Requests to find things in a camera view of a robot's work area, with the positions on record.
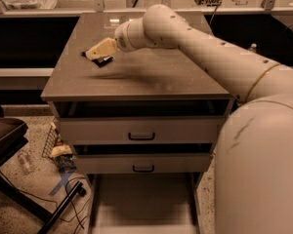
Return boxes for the top grey drawer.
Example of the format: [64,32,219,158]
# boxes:
[56,117,225,145]

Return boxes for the open bottom drawer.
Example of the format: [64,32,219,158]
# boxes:
[84,174,202,234]

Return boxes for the plastic bottle on floor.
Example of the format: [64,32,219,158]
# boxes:
[18,150,34,175]

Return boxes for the middle grey drawer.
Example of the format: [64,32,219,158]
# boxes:
[74,153,211,174]

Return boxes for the black chair left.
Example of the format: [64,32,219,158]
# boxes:
[0,105,83,234]

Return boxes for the clear plastic water bottle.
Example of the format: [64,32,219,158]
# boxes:
[247,43,257,53]

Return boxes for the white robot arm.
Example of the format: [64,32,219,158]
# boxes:
[85,5,293,234]

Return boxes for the wire basket with snacks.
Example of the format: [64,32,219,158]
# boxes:
[42,122,75,171]

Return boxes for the grey drawer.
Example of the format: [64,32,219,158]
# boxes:
[56,117,225,145]
[74,153,211,174]

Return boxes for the grey drawer cabinet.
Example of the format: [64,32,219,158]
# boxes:
[40,11,235,234]

